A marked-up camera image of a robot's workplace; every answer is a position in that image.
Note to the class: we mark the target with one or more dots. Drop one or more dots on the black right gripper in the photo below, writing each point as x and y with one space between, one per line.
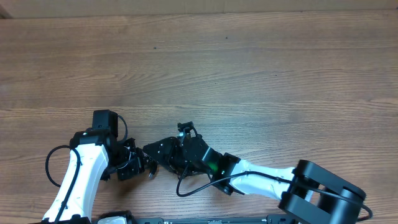
165 155

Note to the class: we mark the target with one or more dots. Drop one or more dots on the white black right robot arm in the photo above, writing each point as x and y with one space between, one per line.
308 193

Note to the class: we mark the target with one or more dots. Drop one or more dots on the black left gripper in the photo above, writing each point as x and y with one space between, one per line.
137 166

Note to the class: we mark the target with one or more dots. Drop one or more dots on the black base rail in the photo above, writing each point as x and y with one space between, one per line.
126 217

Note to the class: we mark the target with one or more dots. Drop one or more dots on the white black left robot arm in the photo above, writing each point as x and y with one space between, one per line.
95 154

